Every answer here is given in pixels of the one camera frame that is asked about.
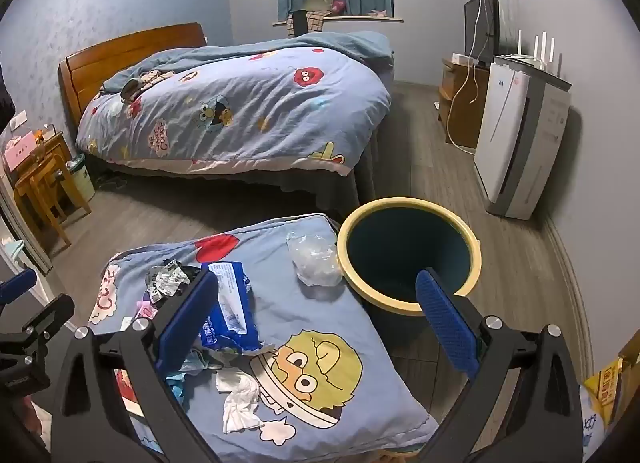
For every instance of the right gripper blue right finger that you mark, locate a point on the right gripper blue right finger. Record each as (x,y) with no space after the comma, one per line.
(543,421)

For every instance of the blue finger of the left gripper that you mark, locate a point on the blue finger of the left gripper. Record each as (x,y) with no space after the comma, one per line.
(17,286)

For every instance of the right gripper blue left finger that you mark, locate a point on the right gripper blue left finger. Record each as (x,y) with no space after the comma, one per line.
(89,420)

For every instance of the pink purple wrapper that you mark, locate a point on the pink purple wrapper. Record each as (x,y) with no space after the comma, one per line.
(145,309)

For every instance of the white tissue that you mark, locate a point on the white tissue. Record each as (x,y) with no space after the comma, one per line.
(241,401)

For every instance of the black silver wrapper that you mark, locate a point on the black silver wrapper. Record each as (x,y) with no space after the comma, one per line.
(167,280)

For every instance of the blue white wet wipe pack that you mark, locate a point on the blue white wet wipe pack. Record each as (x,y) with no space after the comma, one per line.
(230,324)

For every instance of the clear plastic bag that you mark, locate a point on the clear plastic bag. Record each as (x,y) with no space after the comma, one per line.
(314,259)

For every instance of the blue face mask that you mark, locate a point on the blue face mask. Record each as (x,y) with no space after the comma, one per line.
(197,361)

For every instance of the yellow rimmed green trash bin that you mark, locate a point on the yellow rimmed green trash bin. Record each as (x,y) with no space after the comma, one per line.
(383,245)

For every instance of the red strawberry snack bag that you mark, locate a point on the red strawberry snack bag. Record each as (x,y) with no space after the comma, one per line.
(126,391)

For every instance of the wooden nightstand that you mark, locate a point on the wooden nightstand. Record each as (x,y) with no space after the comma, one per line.
(40,181)

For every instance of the small white green bin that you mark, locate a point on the small white green bin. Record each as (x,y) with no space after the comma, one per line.
(80,174)

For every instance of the pink box on nightstand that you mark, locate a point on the pink box on nightstand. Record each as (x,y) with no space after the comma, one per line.
(18,149)

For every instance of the blue cartoon pillow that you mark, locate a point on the blue cartoon pillow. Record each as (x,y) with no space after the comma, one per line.
(328,390)

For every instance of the wooden bed with headboard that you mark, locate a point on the wooden bed with headboard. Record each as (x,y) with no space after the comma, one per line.
(82,73)

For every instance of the white air purifier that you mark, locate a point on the white air purifier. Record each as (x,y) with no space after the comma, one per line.
(523,124)

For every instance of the wooden tv cabinet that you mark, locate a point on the wooden tv cabinet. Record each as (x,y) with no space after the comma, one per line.
(461,97)

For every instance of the blue cartoon duvet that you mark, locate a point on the blue cartoon duvet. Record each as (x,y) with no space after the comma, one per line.
(311,103)

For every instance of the white wifi router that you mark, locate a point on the white wifi router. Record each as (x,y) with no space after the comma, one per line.
(543,54)

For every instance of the black television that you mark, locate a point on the black television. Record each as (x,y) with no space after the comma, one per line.
(481,30)

